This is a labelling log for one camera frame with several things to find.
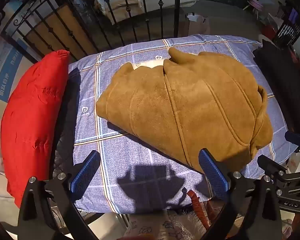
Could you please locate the red box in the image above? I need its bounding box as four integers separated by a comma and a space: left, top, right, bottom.
262, 25, 278, 40

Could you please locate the blue and white banner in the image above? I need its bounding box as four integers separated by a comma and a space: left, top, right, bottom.
0, 40, 38, 103

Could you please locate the red puffy pillow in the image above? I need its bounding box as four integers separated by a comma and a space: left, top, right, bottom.
0, 50, 70, 208

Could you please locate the grey fur trim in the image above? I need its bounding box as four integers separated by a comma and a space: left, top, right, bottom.
170, 211, 207, 234

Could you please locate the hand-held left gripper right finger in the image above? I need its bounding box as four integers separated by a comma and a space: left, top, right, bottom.
198, 148, 283, 240

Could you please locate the black cloth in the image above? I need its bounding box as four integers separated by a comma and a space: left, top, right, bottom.
252, 39, 300, 135

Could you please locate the dark grey quilted jacket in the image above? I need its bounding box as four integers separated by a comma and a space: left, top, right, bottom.
50, 67, 80, 180

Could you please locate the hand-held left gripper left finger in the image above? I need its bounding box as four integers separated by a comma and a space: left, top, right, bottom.
17, 150, 102, 240

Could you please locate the pink round stool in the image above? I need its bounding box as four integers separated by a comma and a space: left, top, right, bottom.
249, 0, 263, 12

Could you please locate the brown suede fur-lined coat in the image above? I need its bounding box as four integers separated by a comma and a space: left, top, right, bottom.
96, 47, 274, 174

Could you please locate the black iron railing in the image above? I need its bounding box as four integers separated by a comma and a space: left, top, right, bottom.
0, 0, 188, 63

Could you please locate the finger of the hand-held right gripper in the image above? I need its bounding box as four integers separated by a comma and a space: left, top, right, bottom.
257, 154, 294, 180
284, 131, 300, 153

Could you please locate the blue plaid bedsheet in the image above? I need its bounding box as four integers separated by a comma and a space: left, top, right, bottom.
69, 34, 299, 214

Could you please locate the brown leather strap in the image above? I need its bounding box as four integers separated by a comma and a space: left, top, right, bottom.
186, 190, 213, 230

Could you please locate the beige floral cloth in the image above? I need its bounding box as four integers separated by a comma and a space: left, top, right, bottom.
125, 210, 208, 240

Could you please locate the brown paper bag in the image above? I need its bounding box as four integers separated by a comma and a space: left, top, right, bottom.
185, 12, 211, 36

